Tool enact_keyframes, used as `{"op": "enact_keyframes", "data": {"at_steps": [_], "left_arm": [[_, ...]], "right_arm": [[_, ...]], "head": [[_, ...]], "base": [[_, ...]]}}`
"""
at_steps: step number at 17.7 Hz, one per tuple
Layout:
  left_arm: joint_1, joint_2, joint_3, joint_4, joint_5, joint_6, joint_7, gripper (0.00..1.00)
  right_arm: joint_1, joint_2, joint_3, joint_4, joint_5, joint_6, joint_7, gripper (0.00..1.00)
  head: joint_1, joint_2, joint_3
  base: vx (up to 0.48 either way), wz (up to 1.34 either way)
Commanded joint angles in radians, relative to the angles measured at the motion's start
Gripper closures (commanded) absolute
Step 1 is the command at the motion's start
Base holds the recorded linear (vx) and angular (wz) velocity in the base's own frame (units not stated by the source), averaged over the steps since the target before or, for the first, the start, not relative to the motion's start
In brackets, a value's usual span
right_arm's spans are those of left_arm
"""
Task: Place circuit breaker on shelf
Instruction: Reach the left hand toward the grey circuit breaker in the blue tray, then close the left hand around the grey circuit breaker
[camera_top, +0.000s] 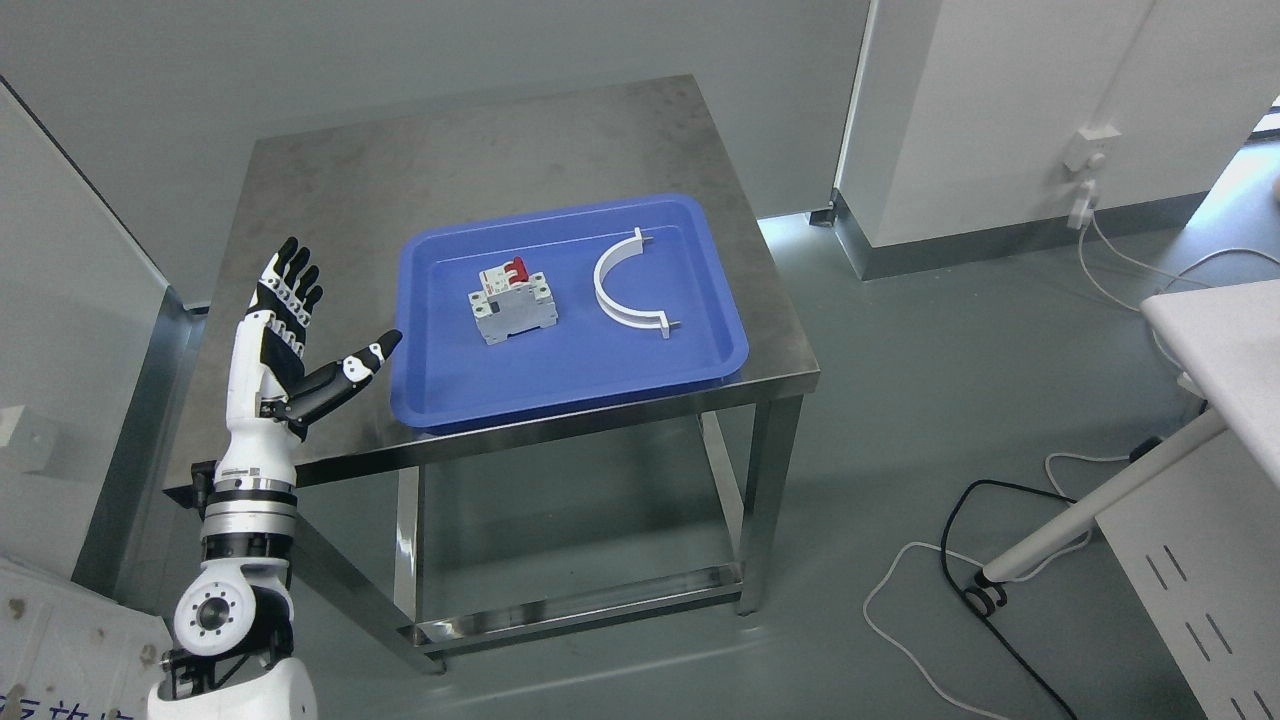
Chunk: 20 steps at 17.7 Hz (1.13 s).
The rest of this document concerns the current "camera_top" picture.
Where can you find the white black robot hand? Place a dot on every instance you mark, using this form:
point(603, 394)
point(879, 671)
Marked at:
point(262, 345)

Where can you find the grey circuit breaker red switch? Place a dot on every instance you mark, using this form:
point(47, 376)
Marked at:
point(511, 300)

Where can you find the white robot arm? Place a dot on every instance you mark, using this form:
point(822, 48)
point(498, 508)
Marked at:
point(233, 654)

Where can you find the glass partition panel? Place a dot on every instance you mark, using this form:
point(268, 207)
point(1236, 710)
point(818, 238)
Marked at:
point(92, 336)

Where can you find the blue plastic tray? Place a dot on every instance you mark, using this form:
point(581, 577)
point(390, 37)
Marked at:
point(443, 376)

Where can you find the white sign board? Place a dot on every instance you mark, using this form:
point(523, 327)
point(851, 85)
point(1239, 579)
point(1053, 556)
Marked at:
point(69, 653)

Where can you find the white power adapter plug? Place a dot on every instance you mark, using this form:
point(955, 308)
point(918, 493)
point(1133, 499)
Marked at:
point(1083, 203)

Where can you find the white perforated cabinet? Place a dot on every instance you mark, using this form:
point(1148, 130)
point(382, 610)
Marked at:
point(1201, 553)

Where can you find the white desk with leg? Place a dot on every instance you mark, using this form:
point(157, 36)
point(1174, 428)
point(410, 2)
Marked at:
point(1224, 341)

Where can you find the white curved plastic bracket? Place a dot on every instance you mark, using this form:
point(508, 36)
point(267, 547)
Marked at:
point(633, 290)

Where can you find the white wall socket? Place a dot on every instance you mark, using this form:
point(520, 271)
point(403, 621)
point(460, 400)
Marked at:
point(1088, 148)

